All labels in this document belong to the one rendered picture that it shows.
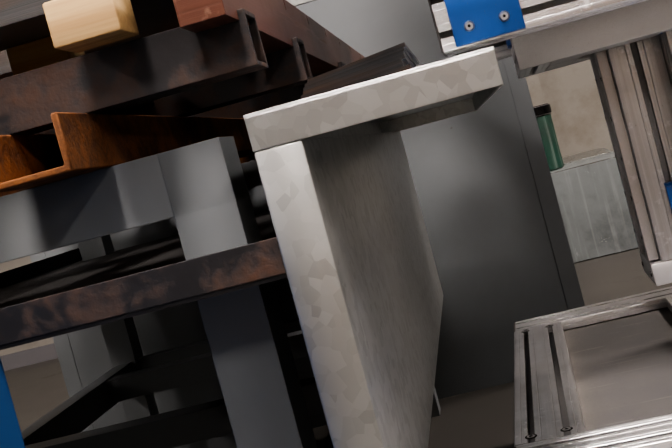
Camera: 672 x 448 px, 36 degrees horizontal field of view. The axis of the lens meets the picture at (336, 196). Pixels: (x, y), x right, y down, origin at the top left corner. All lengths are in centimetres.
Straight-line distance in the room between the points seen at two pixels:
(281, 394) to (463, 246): 155
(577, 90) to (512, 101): 251
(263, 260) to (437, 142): 165
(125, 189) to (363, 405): 31
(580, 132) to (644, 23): 354
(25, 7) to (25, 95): 8
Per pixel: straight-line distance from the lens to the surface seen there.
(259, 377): 95
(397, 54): 98
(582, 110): 495
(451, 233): 246
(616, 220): 405
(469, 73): 79
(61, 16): 88
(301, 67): 118
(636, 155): 153
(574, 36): 141
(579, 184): 403
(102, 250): 247
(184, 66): 91
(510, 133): 245
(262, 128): 80
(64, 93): 94
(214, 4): 86
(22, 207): 99
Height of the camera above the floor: 63
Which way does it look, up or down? 2 degrees down
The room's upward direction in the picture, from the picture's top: 15 degrees counter-clockwise
